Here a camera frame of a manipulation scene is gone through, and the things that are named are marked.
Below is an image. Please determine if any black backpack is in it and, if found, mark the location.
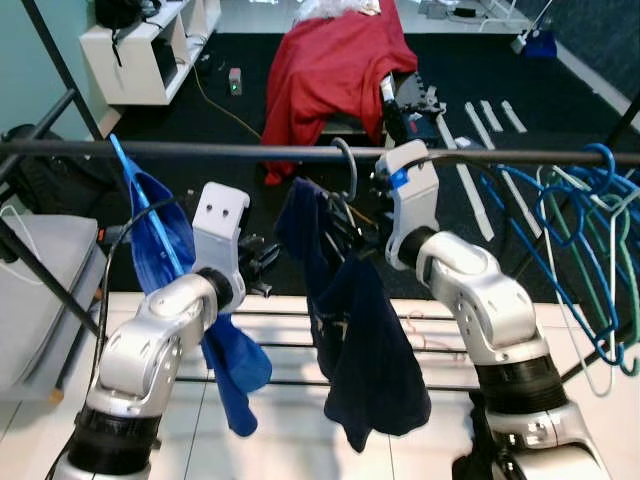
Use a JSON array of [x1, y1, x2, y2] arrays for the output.
[[0, 125, 121, 216]]

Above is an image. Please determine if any dark navy garment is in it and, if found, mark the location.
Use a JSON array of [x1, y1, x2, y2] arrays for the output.
[[275, 178, 433, 453]]

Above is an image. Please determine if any black metal machine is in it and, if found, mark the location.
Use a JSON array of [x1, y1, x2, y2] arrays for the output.
[[378, 72, 448, 143]]

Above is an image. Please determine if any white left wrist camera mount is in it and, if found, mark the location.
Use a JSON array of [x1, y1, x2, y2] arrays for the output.
[[192, 183, 251, 286]]

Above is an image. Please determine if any grey metal hanger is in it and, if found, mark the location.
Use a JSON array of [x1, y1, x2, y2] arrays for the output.
[[330, 138, 359, 201]]

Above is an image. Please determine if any white shelf unit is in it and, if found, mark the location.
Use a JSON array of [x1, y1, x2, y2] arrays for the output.
[[80, 0, 223, 106]]

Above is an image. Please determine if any white plastic hanger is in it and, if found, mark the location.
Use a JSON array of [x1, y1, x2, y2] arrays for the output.
[[530, 160, 626, 396]]

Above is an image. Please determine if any long white flat strip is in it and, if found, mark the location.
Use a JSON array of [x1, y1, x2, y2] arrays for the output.
[[455, 158, 496, 243]]

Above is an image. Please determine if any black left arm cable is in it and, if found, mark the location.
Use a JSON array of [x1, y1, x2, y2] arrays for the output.
[[95, 195, 196, 401]]

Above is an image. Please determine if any black metal clothes rack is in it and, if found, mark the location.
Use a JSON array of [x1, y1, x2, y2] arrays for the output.
[[0, 0, 640, 391]]

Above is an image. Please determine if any black bag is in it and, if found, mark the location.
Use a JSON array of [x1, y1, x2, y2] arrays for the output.
[[95, 0, 161, 31]]

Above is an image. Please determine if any small blue device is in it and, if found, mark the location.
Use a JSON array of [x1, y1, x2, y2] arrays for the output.
[[520, 30, 557, 59]]

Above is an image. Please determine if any light blue plastic hanger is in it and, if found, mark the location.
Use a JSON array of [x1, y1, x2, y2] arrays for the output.
[[108, 133, 191, 281]]

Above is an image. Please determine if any blue sports shirt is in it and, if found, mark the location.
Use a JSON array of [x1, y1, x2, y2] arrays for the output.
[[118, 165, 273, 438]]

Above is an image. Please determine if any red cloth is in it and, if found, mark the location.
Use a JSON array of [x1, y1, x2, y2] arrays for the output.
[[260, 0, 419, 186]]

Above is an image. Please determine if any grey upholstered ottoman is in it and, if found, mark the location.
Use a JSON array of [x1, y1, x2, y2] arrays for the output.
[[0, 213, 109, 401]]

